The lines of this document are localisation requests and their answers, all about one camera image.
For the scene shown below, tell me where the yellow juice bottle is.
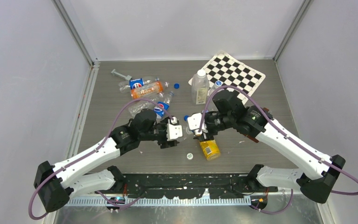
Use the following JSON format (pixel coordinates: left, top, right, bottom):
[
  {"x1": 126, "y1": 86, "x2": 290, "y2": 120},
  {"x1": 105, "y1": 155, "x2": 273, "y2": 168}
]
[{"x1": 200, "y1": 140, "x2": 220, "y2": 161}]

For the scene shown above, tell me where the white bottle cap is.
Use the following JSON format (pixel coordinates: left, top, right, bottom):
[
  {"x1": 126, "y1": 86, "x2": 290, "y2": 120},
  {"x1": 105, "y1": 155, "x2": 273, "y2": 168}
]
[{"x1": 197, "y1": 69, "x2": 206, "y2": 78}]

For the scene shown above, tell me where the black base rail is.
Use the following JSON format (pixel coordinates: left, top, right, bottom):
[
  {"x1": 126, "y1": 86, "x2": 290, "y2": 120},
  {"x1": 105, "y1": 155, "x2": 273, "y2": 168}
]
[{"x1": 99, "y1": 173, "x2": 278, "y2": 199}]

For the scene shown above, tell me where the crushed clear bottle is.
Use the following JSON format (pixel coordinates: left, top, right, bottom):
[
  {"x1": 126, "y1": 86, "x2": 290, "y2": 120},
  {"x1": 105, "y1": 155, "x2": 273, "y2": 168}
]
[{"x1": 128, "y1": 92, "x2": 164, "y2": 117}]

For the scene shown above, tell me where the clear square labelled bottle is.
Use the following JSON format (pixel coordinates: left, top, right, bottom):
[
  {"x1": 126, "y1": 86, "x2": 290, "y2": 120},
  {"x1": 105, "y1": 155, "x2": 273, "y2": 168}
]
[{"x1": 191, "y1": 73, "x2": 209, "y2": 105}]

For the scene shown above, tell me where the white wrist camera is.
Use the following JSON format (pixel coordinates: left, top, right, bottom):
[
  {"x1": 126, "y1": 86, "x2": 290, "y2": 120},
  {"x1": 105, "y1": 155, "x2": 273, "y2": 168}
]
[
  {"x1": 166, "y1": 117, "x2": 183, "y2": 141},
  {"x1": 186, "y1": 113, "x2": 205, "y2": 136}
]

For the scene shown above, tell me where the black white checkered mat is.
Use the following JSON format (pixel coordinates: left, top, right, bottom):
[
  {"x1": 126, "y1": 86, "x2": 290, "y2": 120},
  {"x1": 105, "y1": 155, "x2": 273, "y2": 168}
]
[{"x1": 201, "y1": 51, "x2": 266, "y2": 96}]

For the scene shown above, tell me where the brown wooden block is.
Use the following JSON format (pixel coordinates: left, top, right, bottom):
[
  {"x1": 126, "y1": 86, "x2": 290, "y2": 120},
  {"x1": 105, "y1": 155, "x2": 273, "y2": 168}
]
[{"x1": 241, "y1": 105, "x2": 268, "y2": 143}]

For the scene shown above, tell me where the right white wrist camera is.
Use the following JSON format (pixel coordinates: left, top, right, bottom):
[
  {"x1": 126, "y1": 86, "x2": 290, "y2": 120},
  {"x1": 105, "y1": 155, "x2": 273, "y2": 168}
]
[{"x1": 186, "y1": 113, "x2": 205, "y2": 136}]

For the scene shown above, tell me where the pepsi bottle rear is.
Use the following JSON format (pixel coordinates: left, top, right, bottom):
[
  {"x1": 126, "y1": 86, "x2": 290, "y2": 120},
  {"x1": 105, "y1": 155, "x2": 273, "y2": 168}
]
[{"x1": 119, "y1": 76, "x2": 159, "y2": 93}]

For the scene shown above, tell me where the grey metal t-bolt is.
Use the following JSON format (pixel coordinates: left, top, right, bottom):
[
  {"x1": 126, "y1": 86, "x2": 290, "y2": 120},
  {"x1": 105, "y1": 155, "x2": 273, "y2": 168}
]
[{"x1": 111, "y1": 69, "x2": 132, "y2": 80}]

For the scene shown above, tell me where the orange drink bottle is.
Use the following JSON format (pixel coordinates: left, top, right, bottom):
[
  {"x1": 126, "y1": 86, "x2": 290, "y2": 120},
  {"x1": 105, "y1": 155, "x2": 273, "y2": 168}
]
[{"x1": 131, "y1": 81, "x2": 169, "y2": 99}]

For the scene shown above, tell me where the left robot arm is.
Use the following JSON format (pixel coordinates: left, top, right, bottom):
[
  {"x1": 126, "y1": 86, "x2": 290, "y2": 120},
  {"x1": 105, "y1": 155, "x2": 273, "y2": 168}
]
[{"x1": 33, "y1": 109, "x2": 183, "y2": 213}]

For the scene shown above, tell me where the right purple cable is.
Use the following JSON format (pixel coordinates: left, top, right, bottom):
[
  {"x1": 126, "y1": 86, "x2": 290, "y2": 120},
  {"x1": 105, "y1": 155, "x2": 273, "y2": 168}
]
[{"x1": 198, "y1": 85, "x2": 358, "y2": 196}]

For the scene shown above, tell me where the white green cap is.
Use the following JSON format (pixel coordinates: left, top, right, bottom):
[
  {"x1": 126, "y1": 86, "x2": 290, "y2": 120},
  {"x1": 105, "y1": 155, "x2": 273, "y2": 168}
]
[{"x1": 186, "y1": 153, "x2": 193, "y2": 160}]

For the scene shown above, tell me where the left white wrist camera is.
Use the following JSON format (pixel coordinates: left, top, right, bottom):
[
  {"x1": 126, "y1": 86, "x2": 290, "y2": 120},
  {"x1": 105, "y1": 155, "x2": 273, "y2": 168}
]
[{"x1": 166, "y1": 117, "x2": 183, "y2": 141}]

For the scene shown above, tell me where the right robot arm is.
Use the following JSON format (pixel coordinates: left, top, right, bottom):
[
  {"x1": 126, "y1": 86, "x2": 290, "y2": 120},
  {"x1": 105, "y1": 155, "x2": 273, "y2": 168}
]
[{"x1": 188, "y1": 90, "x2": 345, "y2": 203}]

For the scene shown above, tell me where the clear ribbed plastic bottle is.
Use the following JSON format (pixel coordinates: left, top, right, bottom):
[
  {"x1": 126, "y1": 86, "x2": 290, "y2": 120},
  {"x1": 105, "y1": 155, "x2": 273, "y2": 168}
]
[{"x1": 208, "y1": 84, "x2": 218, "y2": 100}]

